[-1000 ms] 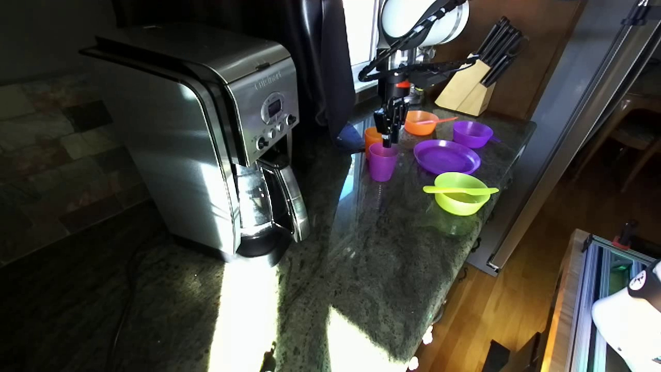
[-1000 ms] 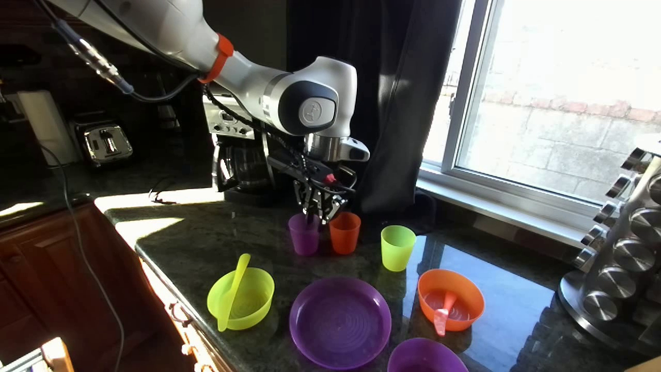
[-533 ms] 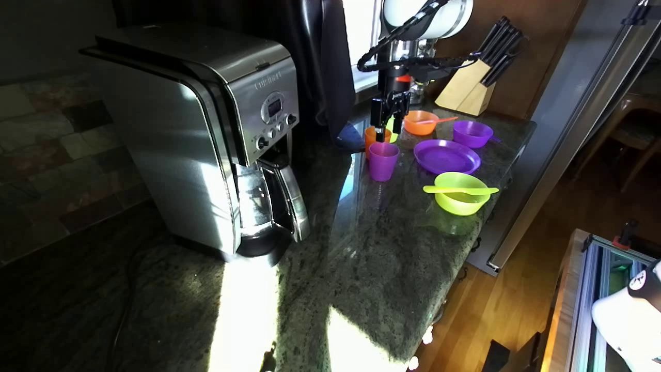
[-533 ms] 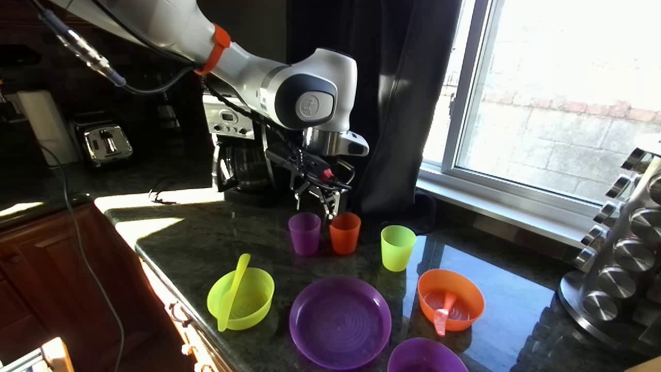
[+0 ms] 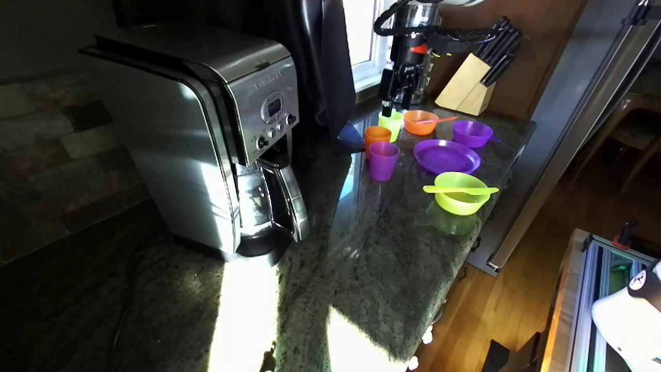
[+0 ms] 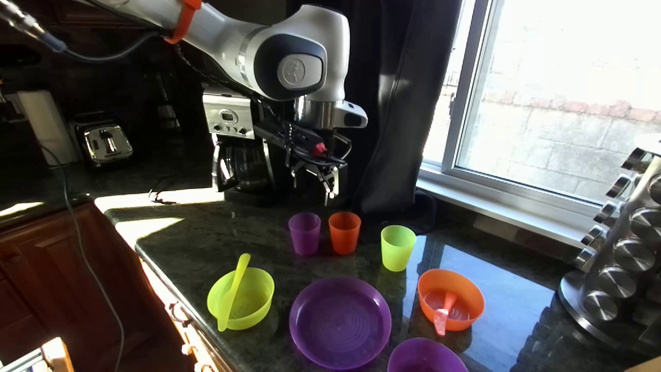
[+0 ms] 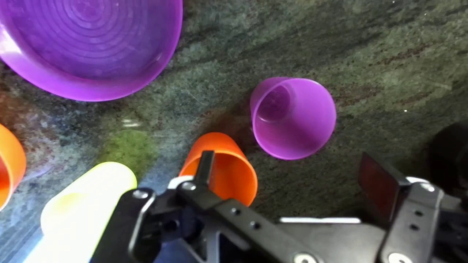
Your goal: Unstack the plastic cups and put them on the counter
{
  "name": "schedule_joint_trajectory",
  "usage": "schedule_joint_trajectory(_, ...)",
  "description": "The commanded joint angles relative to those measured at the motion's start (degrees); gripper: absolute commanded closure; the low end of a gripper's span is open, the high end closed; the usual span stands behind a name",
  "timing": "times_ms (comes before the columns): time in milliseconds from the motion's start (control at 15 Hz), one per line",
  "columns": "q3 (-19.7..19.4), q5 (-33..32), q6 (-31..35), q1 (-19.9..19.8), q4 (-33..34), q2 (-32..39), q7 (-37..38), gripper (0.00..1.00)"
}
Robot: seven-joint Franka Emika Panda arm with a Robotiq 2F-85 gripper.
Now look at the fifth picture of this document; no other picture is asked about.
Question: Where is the purple plastic bowl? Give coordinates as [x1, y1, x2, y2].
[451, 121, 496, 152]

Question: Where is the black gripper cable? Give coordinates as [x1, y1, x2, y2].
[371, 0, 417, 39]

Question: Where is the purple plastic plate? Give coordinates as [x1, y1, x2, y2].
[411, 138, 484, 177]

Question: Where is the black handled knife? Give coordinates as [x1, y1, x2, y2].
[486, 28, 527, 90]
[477, 16, 516, 69]

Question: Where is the stainless steel refrigerator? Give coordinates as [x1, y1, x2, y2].
[467, 0, 661, 277]

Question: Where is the green plastic bowl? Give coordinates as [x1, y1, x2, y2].
[431, 172, 494, 217]

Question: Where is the stainless steel coffee maker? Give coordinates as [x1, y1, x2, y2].
[79, 23, 312, 263]

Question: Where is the orange plastic bowl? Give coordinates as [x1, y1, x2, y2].
[401, 110, 442, 138]

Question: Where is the white and black cap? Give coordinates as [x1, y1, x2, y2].
[590, 261, 661, 372]

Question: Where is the dark curtain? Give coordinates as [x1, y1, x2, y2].
[281, 0, 360, 134]

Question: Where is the orange plastic cup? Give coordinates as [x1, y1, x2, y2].
[361, 124, 393, 152]

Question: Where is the metal framed cart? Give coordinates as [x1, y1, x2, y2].
[538, 227, 661, 372]

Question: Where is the purple plastic cup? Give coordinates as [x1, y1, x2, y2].
[364, 140, 403, 184]

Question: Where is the wooden knife block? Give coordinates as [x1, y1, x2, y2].
[434, 51, 496, 118]

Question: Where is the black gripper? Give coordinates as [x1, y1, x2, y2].
[378, 7, 444, 121]

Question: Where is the window with white frame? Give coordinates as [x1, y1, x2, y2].
[341, 0, 398, 95]

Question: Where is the green plastic cup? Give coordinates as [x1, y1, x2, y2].
[375, 110, 407, 145]

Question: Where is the blue plastic funnel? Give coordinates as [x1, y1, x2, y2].
[334, 122, 368, 154]

